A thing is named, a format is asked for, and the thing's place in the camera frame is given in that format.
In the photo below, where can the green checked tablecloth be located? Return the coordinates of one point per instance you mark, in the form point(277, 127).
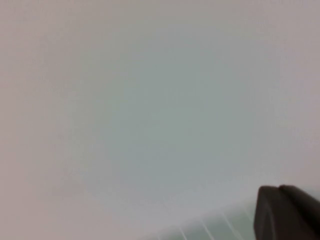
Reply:
point(225, 227)

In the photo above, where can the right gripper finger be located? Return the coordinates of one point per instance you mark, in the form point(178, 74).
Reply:
point(287, 215)

